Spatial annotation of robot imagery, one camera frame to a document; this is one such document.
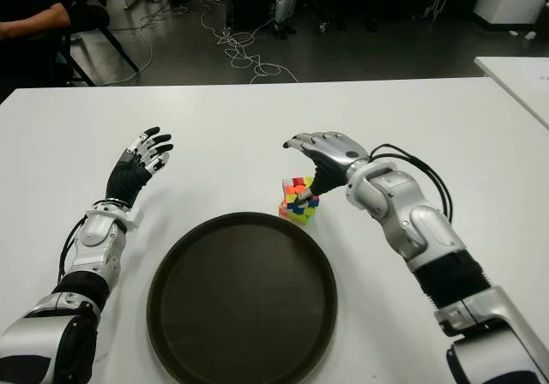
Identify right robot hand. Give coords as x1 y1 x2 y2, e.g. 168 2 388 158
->
281 131 371 207

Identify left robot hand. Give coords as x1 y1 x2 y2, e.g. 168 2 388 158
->
105 125 175 210

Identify multicoloured Rubik's cube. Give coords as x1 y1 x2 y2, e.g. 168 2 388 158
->
278 176 323 228

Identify round dark brown plate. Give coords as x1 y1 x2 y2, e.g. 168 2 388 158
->
146 212 338 384

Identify silver humanoid robot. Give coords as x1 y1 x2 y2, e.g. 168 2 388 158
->
271 0 300 40

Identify black chair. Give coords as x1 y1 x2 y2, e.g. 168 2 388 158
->
54 0 141 87

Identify black cabinet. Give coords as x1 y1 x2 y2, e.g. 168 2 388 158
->
228 0 278 32

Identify seated person in black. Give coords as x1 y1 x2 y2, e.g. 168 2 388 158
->
0 0 72 90

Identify white side table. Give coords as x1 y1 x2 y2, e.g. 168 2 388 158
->
473 55 549 130

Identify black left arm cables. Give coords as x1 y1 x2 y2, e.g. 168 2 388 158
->
57 202 109 283

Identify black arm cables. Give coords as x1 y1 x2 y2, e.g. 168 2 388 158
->
57 202 109 283
367 143 456 227

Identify tangled white floor cable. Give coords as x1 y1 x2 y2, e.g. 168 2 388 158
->
200 0 299 85

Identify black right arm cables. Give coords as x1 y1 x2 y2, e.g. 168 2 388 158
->
367 143 456 227

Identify thin grey floor cable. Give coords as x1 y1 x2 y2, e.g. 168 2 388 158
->
106 9 154 81

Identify metal frame stand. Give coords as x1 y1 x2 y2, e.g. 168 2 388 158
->
413 0 450 23

